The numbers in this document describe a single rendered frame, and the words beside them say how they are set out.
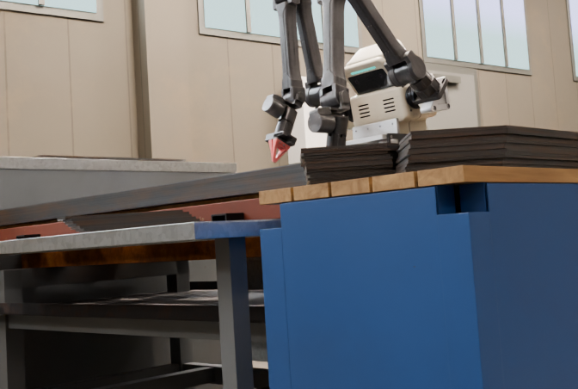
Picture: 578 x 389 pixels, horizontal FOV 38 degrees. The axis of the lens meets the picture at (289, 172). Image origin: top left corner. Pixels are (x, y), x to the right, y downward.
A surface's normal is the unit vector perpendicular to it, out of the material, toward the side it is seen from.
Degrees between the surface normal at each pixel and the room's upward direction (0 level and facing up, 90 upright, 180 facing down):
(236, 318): 90
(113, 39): 90
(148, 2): 90
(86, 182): 90
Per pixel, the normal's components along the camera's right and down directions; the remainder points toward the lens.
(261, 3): 0.62, -0.11
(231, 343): -0.71, -0.01
